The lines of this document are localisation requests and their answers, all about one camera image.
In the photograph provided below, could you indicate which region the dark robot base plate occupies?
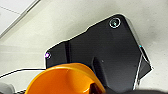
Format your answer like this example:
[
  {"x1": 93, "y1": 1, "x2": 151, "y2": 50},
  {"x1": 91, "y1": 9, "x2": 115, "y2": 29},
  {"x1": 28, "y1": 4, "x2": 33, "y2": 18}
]
[{"x1": 43, "y1": 12, "x2": 155, "y2": 93}]

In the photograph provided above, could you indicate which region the small white cable box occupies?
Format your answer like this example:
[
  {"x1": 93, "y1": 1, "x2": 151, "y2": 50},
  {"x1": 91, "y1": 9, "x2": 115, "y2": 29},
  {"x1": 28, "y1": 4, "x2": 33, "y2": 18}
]
[{"x1": 0, "y1": 82, "x2": 16, "y2": 94}]

